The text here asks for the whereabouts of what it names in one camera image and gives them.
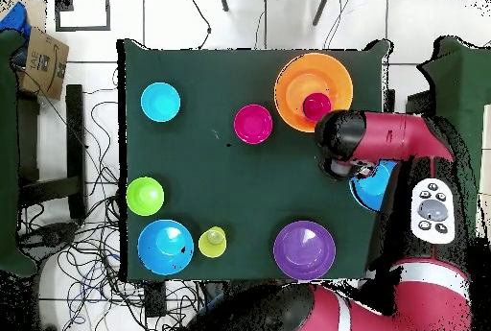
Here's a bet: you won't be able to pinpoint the red cup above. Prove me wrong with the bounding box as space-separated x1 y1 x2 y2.
301 92 333 123

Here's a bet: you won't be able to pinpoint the large purple bowl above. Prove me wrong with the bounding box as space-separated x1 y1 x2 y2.
272 220 338 282

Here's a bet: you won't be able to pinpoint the large orange bowl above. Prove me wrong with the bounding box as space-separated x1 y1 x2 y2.
273 52 355 133

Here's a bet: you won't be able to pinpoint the small red bowl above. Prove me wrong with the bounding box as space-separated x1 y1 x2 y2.
233 104 274 145

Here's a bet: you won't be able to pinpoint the green covered side table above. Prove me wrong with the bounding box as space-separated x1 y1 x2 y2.
415 36 491 194
0 29 39 278

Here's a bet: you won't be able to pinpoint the dark green tablecloth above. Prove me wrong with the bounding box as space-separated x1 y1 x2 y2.
116 37 393 283

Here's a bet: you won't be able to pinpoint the yellow cup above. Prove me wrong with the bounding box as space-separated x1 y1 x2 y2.
198 225 228 259

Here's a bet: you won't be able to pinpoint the small light blue bowl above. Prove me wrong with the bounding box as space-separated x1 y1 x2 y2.
140 82 182 124

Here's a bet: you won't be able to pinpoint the small green bowl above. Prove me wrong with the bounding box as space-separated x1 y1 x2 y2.
125 176 166 218

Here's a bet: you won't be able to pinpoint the black power box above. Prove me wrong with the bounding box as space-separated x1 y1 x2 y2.
143 280 168 319

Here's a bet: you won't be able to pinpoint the black stand base with knob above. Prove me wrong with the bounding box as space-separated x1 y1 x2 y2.
18 221 80 259

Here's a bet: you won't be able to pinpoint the cardboard box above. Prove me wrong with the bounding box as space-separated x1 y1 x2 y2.
16 0 71 102

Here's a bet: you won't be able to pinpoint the blue cloth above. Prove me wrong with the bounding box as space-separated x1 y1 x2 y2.
0 0 33 42

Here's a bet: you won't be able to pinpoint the black floor cable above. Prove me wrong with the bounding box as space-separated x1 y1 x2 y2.
186 0 213 51

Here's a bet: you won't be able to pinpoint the tangled floor cables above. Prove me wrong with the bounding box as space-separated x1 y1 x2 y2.
18 77 204 331

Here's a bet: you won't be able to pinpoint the black bench frame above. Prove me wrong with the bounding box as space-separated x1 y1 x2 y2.
16 83 88 222

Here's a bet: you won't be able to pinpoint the black square floor frame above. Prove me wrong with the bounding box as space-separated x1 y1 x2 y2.
54 0 111 33

